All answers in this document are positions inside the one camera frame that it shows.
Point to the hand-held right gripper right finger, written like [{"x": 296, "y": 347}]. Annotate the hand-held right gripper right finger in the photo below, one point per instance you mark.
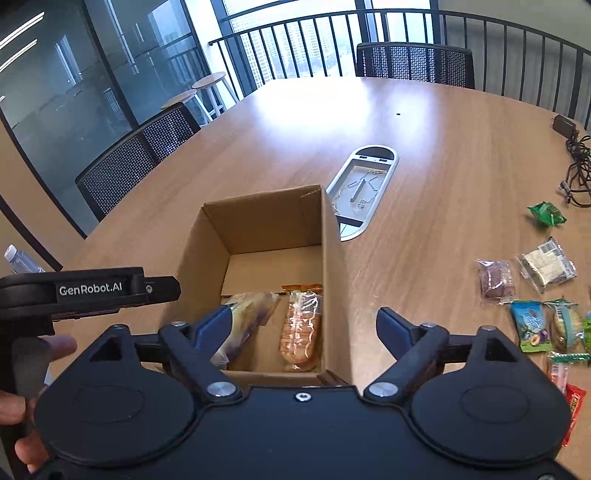
[{"x": 390, "y": 328}]

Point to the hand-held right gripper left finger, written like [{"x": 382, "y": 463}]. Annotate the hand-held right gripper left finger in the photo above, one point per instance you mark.
[{"x": 217, "y": 325}]

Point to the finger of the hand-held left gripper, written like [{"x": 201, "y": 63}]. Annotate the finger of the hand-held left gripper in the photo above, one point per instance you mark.
[{"x": 164, "y": 288}]

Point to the clear bread packet purple print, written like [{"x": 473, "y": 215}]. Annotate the clear bread packet purple print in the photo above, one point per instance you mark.
[{"x": 253, "y": 314}]

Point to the cardboard box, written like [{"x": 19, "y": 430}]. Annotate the cardboard box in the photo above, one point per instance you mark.
[{"x": 334, "y": 263}]

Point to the brown cookie packet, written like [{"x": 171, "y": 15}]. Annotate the brown cookie packet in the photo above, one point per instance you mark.
[{"x": 495, "y": 281}]

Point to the blue snack packet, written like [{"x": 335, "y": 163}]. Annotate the blue snack packet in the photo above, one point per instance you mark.
[{"x": 531, "y": 325}]

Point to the white cracker packet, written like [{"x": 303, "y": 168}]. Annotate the white cracker packet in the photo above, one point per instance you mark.
[{"x": 545, "y": 267}]

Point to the teal-banded cake packet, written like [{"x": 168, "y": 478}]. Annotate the teal-banded cake packet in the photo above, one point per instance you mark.
[{"x": 564, "y": 323}]

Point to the green purple snack packet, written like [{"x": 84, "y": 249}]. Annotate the green purple snack packet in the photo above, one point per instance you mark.
[{"x": 588, "y": 330}]

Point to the person's left hand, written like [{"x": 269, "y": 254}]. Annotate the person's left hand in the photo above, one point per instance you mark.
[{"x": 57, "y": 347}]

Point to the clear water bottle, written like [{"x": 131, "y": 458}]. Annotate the clear water bottle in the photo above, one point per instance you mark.
[{"x": 21, "y": 261}]

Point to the orange-topped cracker packet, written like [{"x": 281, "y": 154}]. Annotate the orange-topped cracker packet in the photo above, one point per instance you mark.
[{"x": 300, "y": 332}]

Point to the black mesh chair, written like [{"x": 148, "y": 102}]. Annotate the black mesh chair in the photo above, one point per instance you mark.
[
  {"x": 171, "y": 131},
  {"x": 115, "y": 180},
  {"x": 415, "y": 62}
]

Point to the pink white snack packet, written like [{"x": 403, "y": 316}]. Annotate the pink white snack packet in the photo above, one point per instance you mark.
[{"x": 565, "y": 367}]

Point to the round wooden stool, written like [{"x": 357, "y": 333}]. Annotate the round wooden stool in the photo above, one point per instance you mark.
[
  {"x": 178, "y": 98},
  {"x": 210, "y": 82}
]

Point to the red snack packet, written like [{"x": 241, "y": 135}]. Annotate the red snack packet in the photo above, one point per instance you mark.
[{"x": 575, "y": 410}]

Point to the black power adapter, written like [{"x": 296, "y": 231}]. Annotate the black power adapter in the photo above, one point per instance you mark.
[{"x": 565, "y": 125}]

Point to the black metal railing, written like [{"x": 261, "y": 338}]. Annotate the black metal railing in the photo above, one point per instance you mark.
[{"x": 508, "y": 55}]

